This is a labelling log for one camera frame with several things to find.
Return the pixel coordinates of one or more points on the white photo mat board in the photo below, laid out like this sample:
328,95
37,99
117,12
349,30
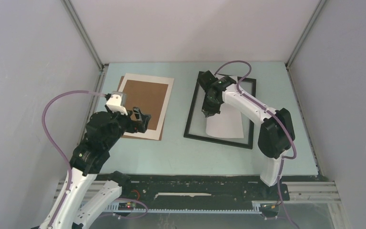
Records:
164,104

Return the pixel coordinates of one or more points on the right aluminium corner post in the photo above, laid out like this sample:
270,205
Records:
309,26

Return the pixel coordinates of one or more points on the aluminium corner post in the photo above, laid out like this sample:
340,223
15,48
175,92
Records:
309,26
69,7

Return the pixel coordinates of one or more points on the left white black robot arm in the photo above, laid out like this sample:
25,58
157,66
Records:
103,130

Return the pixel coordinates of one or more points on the cat photo print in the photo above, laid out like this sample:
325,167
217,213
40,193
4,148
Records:
226,125

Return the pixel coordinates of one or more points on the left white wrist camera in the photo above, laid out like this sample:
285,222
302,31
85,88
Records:
115,102

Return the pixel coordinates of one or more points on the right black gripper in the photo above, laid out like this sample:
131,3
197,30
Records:
209,110

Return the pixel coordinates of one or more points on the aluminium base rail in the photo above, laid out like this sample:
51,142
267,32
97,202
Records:
307,189

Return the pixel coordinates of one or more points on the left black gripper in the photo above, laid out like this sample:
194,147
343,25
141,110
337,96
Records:
138,125

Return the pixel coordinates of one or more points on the brown frame backing board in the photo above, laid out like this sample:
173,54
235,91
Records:
145,101

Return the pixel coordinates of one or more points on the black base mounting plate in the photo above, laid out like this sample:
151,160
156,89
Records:
199,192

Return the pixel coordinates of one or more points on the black picture frame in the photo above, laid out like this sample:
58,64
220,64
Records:
196,124

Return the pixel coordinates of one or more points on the left aluminium corner post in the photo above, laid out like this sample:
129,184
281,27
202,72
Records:
69,7

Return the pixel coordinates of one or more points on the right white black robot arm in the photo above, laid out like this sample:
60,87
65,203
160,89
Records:
276,131

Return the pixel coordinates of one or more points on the white cable duct strip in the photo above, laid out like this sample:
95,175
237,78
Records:
116,207

